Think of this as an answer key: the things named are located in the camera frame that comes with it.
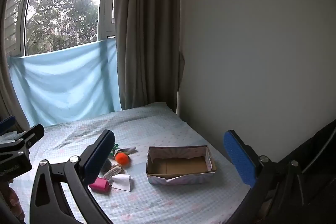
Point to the person's left hand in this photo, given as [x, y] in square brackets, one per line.
[14, 203]

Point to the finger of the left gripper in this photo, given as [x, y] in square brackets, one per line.
[29, 138]
[7, 124]

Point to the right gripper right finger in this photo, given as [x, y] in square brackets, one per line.
[298, 189]

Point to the patterned bed cover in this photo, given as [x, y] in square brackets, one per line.
[153, 125]

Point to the green snack packet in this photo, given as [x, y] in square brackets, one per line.
[114, 149]

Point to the magenta cloth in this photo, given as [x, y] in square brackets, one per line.
[100, 185]

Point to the open cardboard box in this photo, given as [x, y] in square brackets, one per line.
[179, 165]

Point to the brown-grey curtain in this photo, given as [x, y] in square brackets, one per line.
[149, 62]

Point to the window frame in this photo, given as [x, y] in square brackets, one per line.
[39, 26]

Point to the light grey sock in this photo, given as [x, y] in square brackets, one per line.
[127, 151]

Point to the light blue hanging sheet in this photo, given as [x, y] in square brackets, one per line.
[67, 85]

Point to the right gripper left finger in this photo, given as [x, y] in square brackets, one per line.
[48, 201]

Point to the orange pompom ball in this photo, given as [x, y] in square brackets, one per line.
[122, 158]

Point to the white cloth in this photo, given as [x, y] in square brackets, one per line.
[121, 182]

